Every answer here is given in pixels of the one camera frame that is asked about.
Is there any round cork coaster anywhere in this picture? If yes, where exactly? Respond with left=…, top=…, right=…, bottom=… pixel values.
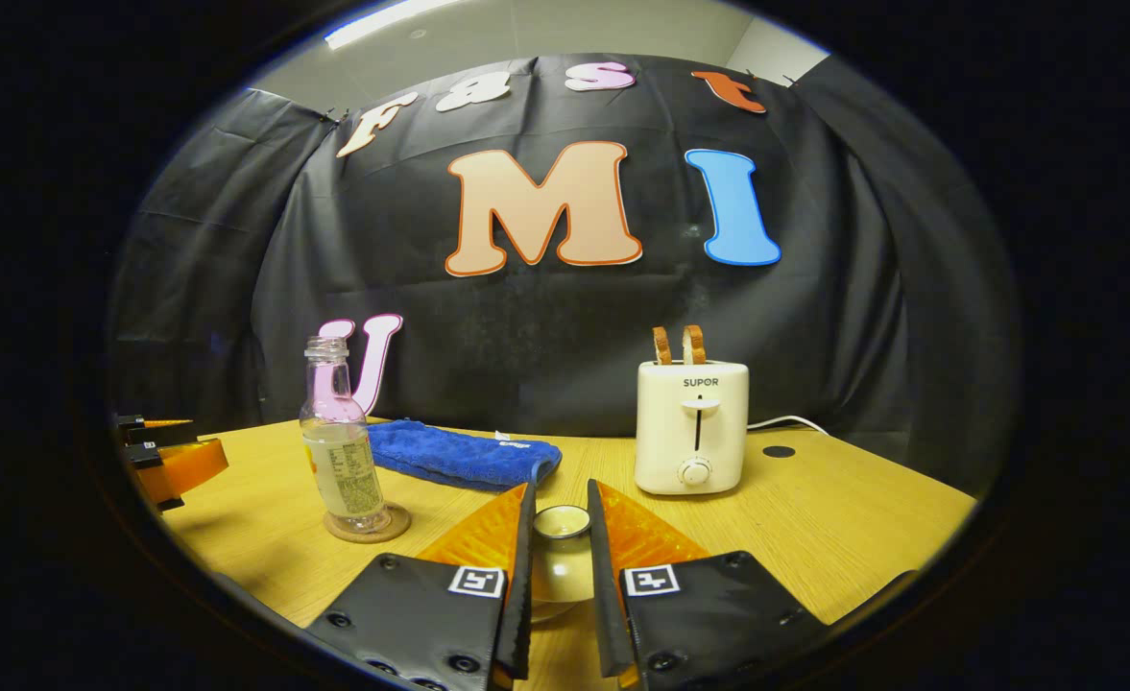
left=324, top=503, right=412, bottom=544

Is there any clear plastic water bottle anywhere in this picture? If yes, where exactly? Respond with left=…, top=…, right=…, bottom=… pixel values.
left=300, top=336, right=391, bottom=535

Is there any cream toaster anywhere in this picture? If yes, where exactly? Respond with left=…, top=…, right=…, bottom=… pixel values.
left=635, top=360, right=750, bottom=496

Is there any cream teacup lid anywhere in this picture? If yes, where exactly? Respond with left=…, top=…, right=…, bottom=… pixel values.
left=530, top=505, right=596, bottom=604

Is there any white power cable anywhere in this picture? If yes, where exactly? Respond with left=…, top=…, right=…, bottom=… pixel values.
left=747, top=416, right=829, bottom=438

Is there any black backdrop cloth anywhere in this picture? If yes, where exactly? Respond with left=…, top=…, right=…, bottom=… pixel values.
left=108, top=53, right=1022, bottom=500

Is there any blue folded towel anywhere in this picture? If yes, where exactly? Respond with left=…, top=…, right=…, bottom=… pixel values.
left=366, top=419, right=563, bottom=493

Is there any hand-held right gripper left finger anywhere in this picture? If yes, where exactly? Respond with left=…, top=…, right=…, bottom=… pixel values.
left=305, top=482, right=537, bottom=691

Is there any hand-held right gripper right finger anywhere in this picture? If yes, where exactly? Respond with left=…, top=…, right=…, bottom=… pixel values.
left=587, top=479, right=829, bottom=691

